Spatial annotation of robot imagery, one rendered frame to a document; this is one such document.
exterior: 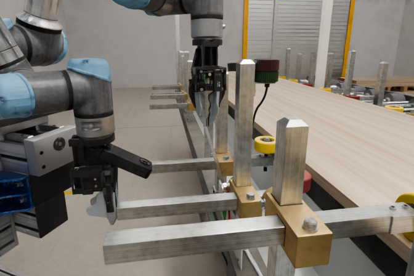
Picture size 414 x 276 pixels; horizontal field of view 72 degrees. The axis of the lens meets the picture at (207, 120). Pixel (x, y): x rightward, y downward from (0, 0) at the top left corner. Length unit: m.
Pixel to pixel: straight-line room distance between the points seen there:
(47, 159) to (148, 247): 0.45
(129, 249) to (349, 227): 0.31
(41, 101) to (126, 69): 7.83
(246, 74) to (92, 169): 0.38
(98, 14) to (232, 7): 3.59
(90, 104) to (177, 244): 0.31
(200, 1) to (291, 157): 0.39
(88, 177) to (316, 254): 0.44
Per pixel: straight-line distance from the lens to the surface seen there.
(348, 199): 0.68
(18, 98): 0.55
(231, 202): 0.69
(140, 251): 0.42
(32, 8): 0.95
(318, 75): 2.26
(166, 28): 8.29
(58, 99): 0.56
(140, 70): 8.33
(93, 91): 0.57
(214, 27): 0.66
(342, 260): 0.78
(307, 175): 0.73
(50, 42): 0.96
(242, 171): 0.71
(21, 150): 0.81
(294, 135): 0.43
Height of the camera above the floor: 1.21
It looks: 15 degrees down
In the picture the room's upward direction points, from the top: straight up
